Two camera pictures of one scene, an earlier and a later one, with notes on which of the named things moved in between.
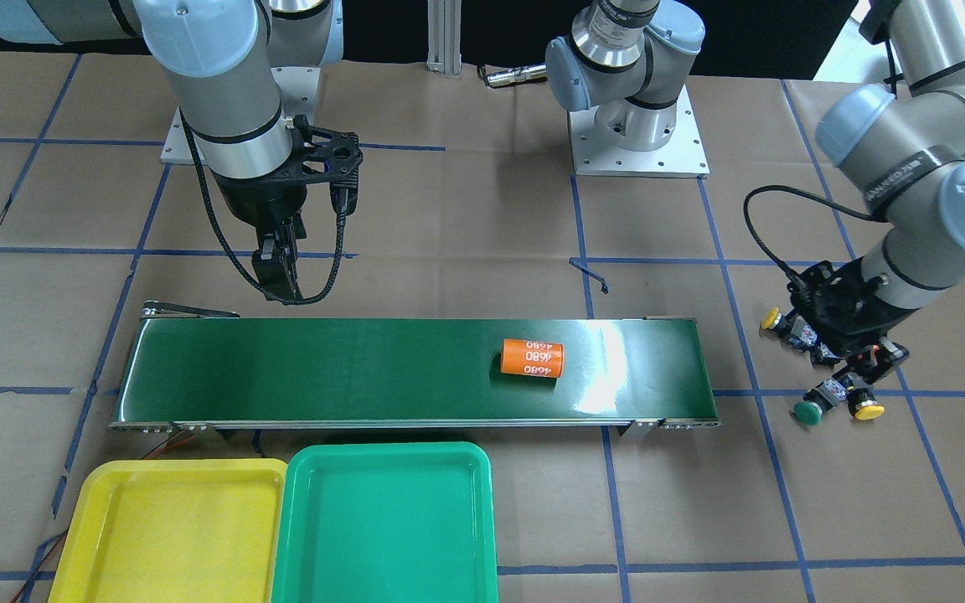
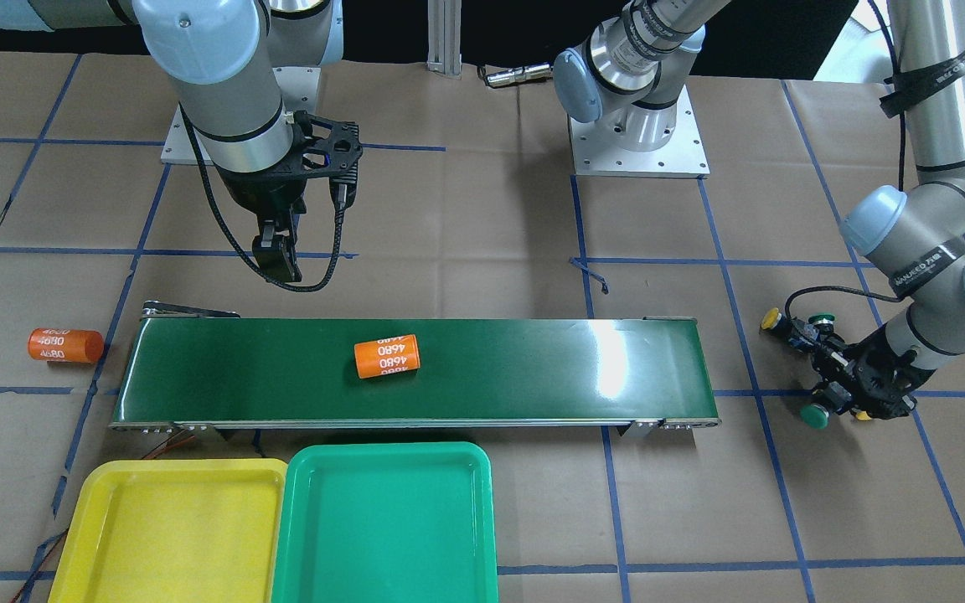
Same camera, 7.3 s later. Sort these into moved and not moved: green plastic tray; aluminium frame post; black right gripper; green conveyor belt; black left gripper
Moved: black left gripper
Not moved: black right gripper; aluminium frame post; green conveyor belt; green plastic tray
